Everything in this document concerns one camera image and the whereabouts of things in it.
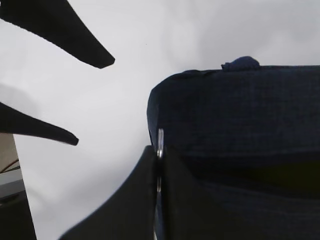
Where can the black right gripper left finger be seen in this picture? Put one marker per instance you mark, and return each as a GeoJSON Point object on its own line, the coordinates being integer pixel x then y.
{"type": "Point", "coordinates": [129, 213]}

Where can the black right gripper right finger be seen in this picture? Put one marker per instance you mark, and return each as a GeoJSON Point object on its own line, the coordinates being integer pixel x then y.
{"type": "Point", "coordinates": [225, 208]}

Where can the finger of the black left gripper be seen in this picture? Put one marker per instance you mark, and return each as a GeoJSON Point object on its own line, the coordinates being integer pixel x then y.
{"type": "Point", "coordinates": [13, 121]}
{"type": "Point", "coordinates": [57, 22]}

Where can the navy blue lunch bag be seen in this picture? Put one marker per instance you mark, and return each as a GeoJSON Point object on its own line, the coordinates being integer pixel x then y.
{"type": "Point", "coordinates": [260, 124]}

